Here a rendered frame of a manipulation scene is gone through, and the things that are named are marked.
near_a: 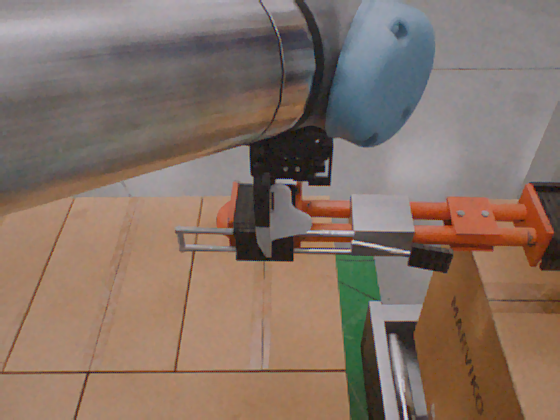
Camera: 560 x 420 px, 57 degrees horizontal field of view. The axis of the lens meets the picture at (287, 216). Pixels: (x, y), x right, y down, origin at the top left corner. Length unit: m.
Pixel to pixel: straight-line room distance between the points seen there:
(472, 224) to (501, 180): 2.09
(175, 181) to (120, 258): 1.09
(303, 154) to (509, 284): 0.39
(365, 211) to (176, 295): 0.87
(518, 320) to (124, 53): 0.64
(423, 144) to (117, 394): 2.04
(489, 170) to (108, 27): 2.62
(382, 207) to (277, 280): 0.82
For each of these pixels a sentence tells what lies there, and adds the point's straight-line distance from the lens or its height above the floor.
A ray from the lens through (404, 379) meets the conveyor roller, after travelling 1.27.
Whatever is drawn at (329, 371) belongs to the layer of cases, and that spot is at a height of 0.54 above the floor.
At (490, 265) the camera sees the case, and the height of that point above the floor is 1.08.
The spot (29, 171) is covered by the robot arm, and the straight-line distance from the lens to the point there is 0.17.
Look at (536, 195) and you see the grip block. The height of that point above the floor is 1.24.
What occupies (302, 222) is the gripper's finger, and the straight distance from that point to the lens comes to 0.55.
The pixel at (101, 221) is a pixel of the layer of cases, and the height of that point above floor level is 0.54.
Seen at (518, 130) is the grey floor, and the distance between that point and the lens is 3.09.
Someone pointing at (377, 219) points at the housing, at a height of 1.23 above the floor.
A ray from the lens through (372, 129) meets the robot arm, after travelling 0.27.
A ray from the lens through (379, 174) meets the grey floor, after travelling 2.58.
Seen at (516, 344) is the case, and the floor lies 1.08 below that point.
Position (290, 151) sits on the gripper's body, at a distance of 0.50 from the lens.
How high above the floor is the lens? 1.65
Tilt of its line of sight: 45 degrees down
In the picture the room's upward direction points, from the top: straight up
